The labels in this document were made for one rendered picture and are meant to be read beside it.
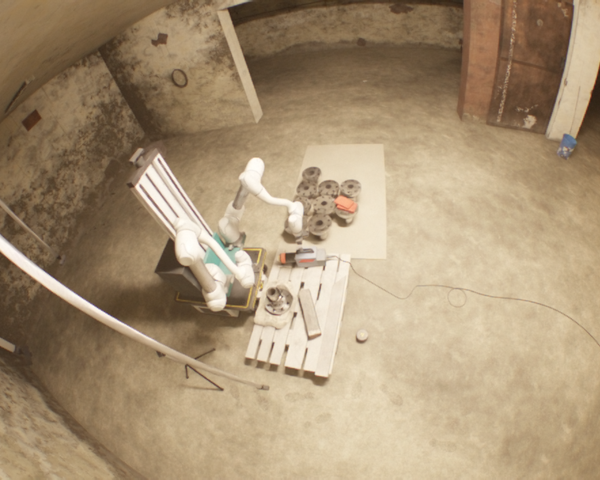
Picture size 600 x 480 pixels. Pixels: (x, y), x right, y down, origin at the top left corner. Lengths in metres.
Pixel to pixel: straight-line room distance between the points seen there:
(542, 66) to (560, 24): 0.89
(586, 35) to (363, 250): 5.20
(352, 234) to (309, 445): 2.21
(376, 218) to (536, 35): 4.10
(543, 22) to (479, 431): 5.39
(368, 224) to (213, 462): 3.02
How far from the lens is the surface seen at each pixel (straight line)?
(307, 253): 2.63
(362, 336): 2.49
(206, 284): 1.93
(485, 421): 2.72
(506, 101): 5.39
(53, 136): 6.22
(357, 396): 2.47
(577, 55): 5.66
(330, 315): 2.47
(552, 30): 5.40
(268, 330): 2.57
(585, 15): 5.63
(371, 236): 3.06
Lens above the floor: 2.47
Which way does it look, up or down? 52 degrees down
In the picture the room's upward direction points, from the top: 19 degrees counter-clockwise
